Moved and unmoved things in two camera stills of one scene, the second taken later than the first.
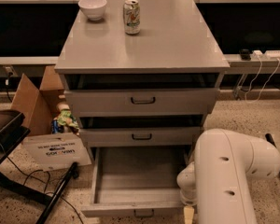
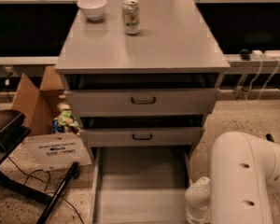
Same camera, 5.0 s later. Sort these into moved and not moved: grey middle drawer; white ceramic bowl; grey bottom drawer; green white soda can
Moved: grey bottom drawer
Not moved: white ceramic bowl; green white soda can; grey middle drawer
